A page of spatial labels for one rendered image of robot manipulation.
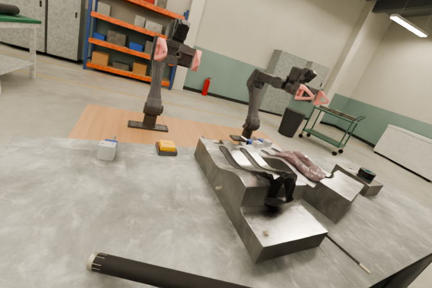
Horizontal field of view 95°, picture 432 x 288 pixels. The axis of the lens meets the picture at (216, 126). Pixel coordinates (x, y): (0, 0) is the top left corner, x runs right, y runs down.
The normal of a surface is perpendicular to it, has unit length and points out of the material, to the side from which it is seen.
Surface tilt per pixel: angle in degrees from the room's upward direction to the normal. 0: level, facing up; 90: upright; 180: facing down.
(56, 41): 90
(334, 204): 90
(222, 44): 90
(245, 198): 84
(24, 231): 0
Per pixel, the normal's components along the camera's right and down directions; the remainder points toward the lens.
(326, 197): -0.71, 0.01
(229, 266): 0.30, -0.90
